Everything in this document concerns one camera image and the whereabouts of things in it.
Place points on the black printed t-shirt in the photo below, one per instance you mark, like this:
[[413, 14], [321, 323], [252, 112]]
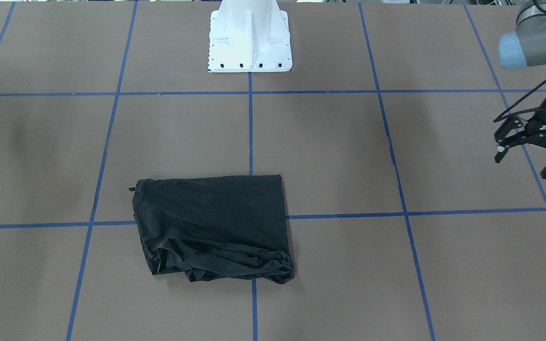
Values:
[[214, 228]]

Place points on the white pedestal column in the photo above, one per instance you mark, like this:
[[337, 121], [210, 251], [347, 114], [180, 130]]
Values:
[[249, 36]]

